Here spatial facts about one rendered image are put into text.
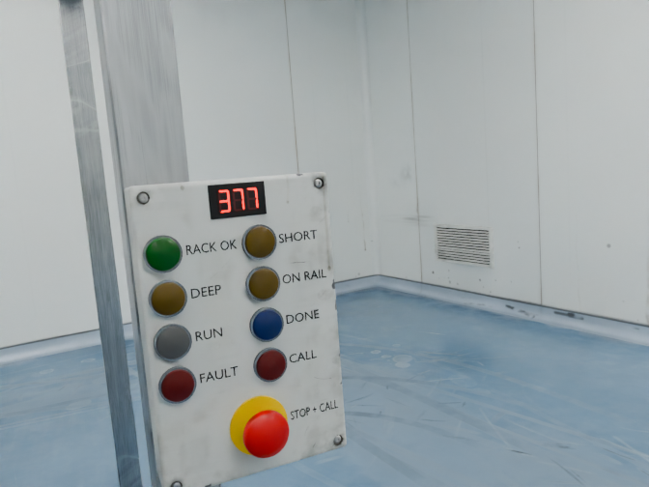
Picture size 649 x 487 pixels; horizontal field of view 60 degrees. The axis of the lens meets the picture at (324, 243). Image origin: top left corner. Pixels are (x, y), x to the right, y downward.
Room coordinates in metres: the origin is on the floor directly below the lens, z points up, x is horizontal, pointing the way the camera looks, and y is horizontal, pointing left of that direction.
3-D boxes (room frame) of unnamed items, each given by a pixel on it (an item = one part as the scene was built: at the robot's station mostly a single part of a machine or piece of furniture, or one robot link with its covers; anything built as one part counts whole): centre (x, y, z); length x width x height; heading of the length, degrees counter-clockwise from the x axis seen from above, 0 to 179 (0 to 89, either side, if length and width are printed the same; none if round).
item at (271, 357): (0.47, 0.05, 0.91); 0.03 x 0.01 x 0.03; 114
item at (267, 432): (0.47, 0.07, 0.86); 0.04 x 0.04 x 0.04; 24
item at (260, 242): (0.47, 0.05, 1.02); 0.03 x 0.01 x 0.03; 114
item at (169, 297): (0.44, 0.13, 0.98); 0.03 x 0.01 x 0.03; 114
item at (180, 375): (0.44, 0.13, 0.91); 0.03 x 0.01 x 0.03; 114
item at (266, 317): (0.47, 0.05, 0.95); 0.03 x 0.01 x 0.03; 114
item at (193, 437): (0.50, 0.08, 0.94); 0.17 x 0.06 x 0.26; 114
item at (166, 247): (0.44, 0.13, 1.02); 0.03 x 0.01 x 0.03; 114
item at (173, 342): (0.44, 0.13, 0.95); 0.03 x 0.01 x 0.03; 114
